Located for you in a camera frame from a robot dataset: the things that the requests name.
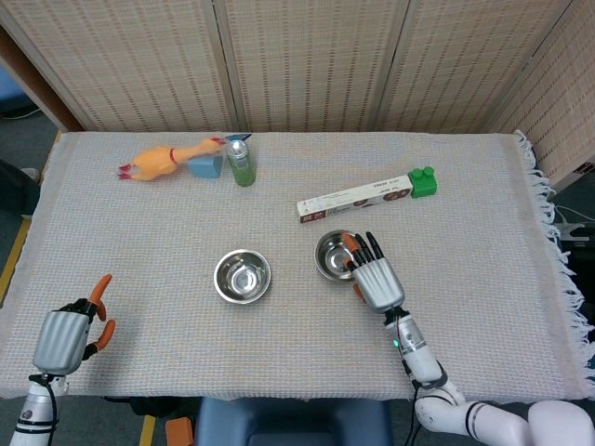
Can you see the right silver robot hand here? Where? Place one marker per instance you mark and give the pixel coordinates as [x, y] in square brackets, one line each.
[379, 283]

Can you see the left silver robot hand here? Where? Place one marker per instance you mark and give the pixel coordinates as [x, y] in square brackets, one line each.
[60, 341]

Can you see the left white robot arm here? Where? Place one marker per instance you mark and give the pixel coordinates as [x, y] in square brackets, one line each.
[32, 413]

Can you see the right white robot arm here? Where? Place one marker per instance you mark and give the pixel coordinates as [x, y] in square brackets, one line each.
[418, 353]

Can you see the long white wrap box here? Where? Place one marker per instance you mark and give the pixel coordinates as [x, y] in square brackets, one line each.
[353, 200]

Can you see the green toy building block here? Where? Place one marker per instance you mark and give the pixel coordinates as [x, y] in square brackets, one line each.
[424, 183]

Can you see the woven fringed tablecloth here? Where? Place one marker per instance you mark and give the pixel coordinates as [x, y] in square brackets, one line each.
[186, 344]

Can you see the orange block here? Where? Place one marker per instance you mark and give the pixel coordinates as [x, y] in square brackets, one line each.
[179, 432]

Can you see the blue chair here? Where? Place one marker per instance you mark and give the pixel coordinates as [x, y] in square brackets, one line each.
[293, 423]

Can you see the green bottle silver cap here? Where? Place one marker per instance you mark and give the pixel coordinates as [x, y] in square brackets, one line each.
[241, 167]

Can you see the yellow rubber chicken toy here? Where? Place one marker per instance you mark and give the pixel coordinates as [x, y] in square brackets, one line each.
[155, 162]

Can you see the blue foam block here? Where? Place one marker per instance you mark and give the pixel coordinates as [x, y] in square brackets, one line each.
[204, 167]

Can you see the woven folding screen panel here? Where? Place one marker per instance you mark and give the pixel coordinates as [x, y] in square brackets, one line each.
[125, 65]
[311, 65]
[455, 65]
[558, 111]

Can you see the white metal bracket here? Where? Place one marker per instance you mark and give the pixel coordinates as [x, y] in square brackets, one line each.
[569, 230]

